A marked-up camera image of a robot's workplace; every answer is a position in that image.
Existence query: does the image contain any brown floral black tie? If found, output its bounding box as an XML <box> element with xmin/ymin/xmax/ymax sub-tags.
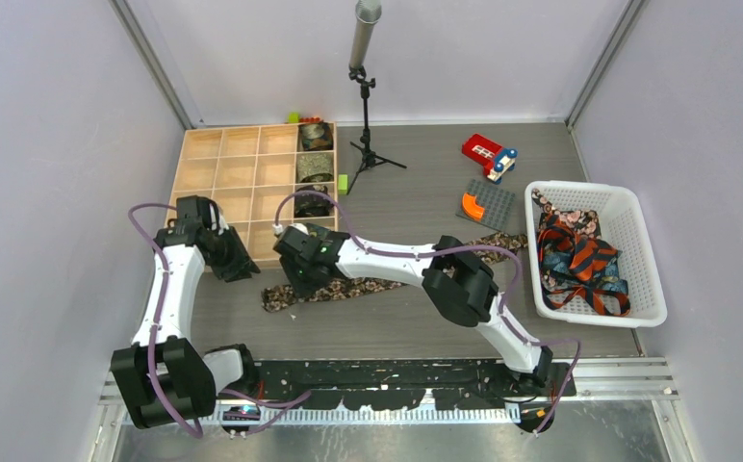
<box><xmin>261</xmin><ymin>232</ymin><xmax>528</xmax><ymax>313</ymax></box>

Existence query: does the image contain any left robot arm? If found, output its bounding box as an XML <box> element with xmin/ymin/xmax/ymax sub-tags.
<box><xmin>110</xmin><ymin>195</ymin><xmax>260</xmax><ymax>438</ymax></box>

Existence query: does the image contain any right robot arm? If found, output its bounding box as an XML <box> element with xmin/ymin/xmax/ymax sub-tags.
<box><xmin>263</xmin><ymin>223</ymin><xmax>552</xmax><ymax>396</ymax></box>

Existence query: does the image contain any navy yellow floral rolled tie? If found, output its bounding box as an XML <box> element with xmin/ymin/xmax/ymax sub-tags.
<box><xmin>293</xmin><ymin>222</ymin><xmax>333</xmax><ymax>240</ymax></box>

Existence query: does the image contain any black beige floral rolled tie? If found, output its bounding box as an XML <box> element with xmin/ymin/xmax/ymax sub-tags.
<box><xmin>294</xmin><ymin>185</ymin><xmax>334</xmax><ymax>218</ymax></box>

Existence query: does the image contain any wooden compartment tray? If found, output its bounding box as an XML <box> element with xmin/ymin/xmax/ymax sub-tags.
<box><xmin>169</xmin><ymin>122</ymin><xmax>339</xmax><ymax>270</ymax></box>

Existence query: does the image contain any olive patterned rolled tie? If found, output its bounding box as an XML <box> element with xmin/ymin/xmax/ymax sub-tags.
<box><xmin>295</xmin><ymin>151</ymin><xmax>335</xmax><ymax>184</ymax></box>

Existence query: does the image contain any dark gold rolled tie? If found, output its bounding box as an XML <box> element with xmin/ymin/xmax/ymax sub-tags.
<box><xmin>299</xmin><ymin>121</ymin><xmax>334</xmax><ymax>152</ymax></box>

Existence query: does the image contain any orange curved block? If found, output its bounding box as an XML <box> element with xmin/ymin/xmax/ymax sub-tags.
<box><xmin>461</xmin><ymin>192</ymin><xmax>486</xmax><ymax>221</ymax></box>

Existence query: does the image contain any black microphone tripod stand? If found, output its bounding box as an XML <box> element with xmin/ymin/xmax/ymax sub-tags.
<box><xmin>346</xmin><ymin>66</ymin><xmax>407</xmax><ymax>194</ymax></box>

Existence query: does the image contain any grey building baseplate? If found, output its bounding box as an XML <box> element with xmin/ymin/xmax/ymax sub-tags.
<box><xmin>455</xmin><ymin>179</ymin><xmax>516</xmax><ymax>231</ymax></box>

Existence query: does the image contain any red toy truck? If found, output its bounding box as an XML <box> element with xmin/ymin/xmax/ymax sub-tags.
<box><xmin>461</xmin><ymin>134</ymin><xmax>519</xmax><ymax>185</ymax></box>

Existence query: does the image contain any grey microphone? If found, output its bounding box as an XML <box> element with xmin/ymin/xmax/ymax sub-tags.
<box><xmin>348</xmin><ymin>0</ymin><xmax>382</xmax><ymax>71</ymax></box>

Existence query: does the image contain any blue patterned tie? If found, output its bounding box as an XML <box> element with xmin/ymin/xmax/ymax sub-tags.
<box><xmin>540</xmin><ymin>251</ymin><xmax>628</xmax><ymax>295</ymax></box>

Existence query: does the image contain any orange navy striped tie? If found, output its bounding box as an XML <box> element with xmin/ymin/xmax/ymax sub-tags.
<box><xmin>536</xmin><ymin>217</ymin><xmax>631</xmax><ymax>317</ymax></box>

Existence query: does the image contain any pink floral dark tie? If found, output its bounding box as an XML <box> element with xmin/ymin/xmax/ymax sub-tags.
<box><xmin>531</xmin><ymin>189</ymin><xmax>602</xmax><ymax>239</ymax></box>

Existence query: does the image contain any white plastic basket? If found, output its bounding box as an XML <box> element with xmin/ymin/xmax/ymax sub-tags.
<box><xmin>525</xmin><ymin>181</ymin><xmax>667</xmax><ymax>328</ymax></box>

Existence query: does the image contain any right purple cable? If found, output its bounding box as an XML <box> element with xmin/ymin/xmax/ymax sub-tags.
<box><xmin>272</xmin><ymin>190</ymin><xmax>583</xmax><ymax>437</ymax></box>

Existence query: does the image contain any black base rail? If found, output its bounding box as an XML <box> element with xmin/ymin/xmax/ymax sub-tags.
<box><xmin>195</xmin><ymin>356</ymin><xmax>576</xmax><ymax>413</ymax></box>

